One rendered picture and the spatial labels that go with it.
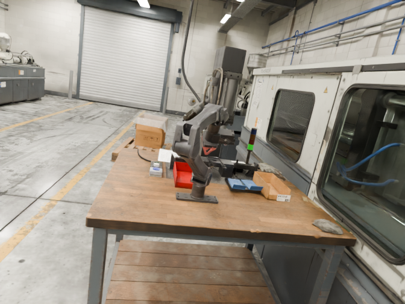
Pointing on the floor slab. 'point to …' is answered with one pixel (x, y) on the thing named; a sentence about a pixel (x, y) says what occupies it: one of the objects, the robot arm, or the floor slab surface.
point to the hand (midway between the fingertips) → (206, 151)
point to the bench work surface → (181, 254)
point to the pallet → (134, 148)
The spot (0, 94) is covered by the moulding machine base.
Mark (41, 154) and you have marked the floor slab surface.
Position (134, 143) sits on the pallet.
